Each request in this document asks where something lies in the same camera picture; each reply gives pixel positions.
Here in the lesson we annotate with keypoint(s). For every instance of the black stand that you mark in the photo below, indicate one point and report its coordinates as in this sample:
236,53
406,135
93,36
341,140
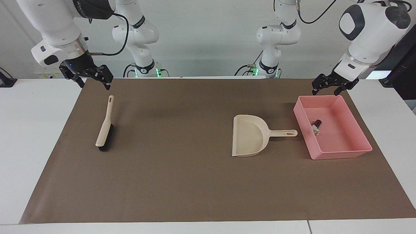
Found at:
6,80
403,65

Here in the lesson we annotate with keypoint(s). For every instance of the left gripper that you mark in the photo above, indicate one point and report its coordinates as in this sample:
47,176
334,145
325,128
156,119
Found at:
337,76

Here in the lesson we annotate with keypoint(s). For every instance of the beige brush with black bristles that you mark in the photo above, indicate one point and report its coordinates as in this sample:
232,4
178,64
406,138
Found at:
104,126

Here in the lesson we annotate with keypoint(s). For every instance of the pink plastic bin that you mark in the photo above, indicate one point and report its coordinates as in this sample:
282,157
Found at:
338,139

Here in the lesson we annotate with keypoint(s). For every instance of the small black and white electronic part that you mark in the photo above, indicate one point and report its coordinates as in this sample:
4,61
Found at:
316,126

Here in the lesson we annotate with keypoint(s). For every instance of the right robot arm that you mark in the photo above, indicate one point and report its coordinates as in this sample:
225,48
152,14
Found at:
58,26

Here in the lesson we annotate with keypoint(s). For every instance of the beige plastic dustpan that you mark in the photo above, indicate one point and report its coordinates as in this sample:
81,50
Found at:
248,135

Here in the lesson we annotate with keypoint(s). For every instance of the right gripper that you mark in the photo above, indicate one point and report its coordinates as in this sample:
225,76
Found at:
79,63

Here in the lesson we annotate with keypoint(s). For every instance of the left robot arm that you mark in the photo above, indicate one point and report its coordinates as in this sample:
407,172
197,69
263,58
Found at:
367,29

